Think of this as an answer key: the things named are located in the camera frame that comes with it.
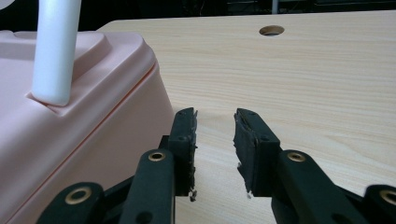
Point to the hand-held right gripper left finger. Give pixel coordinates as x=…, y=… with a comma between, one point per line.
x=185, y=149

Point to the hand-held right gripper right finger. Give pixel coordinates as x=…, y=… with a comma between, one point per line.
x=255, y=155

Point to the white-legged desk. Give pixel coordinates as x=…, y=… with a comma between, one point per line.
x=275, y=6

